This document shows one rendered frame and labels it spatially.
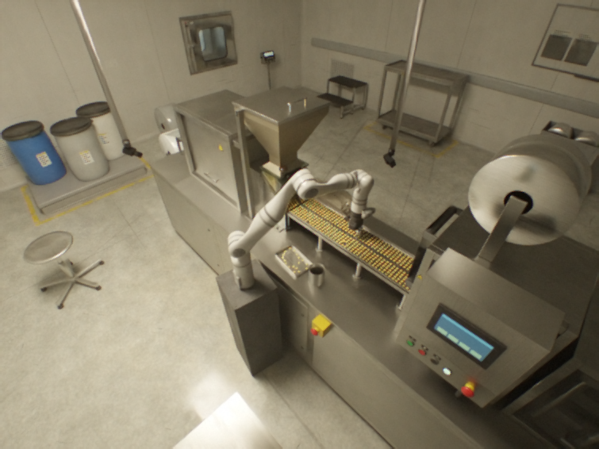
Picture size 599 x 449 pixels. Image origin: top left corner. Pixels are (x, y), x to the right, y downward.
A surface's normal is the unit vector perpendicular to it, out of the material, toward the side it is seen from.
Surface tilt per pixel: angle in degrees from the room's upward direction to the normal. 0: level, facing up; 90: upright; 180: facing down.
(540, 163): 90
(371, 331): 0
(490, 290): 0
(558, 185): 90
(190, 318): 0
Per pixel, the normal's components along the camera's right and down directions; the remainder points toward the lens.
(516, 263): 0.00, -0.74
